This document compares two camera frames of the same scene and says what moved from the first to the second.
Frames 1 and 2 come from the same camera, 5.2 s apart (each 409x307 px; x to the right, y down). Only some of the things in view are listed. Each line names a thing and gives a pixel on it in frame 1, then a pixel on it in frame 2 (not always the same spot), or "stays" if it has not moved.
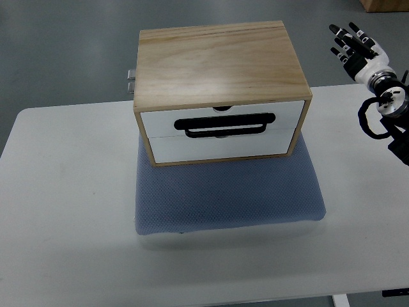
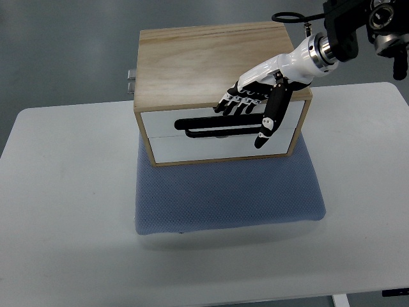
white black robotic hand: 362,55 → 279,77
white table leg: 340,300 stays
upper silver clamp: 131,74 stays
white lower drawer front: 172,149 stays
